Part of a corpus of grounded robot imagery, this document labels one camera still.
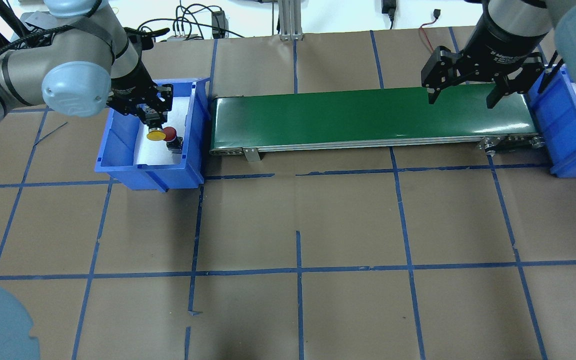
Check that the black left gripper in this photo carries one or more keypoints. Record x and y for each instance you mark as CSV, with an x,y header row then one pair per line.
x,y
131,83

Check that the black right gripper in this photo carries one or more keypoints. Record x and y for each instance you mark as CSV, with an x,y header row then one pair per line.
x,y
499,41

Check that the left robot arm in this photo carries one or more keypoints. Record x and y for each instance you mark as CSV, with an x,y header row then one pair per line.
x,y
87,62

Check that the green conveyor belt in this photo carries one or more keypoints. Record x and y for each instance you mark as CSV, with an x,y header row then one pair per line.
x,y
250,125

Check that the white foam pad left bin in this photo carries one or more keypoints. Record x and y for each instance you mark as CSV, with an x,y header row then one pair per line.
x,y
156,153

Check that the blue left plastic bin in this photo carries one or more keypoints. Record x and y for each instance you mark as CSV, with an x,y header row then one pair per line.
x,y
116,153

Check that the blue plastic bin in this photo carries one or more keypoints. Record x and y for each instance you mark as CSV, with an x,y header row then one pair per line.
x,y
116,153
554,110

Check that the blue right plastic bin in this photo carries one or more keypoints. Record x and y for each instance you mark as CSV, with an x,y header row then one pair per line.
x,y
554,110

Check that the red push button switch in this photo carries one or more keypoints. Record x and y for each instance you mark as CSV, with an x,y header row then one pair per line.
x,y
174,143

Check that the aluminium frame post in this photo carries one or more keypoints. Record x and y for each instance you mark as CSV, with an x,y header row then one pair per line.
x,y
290,20

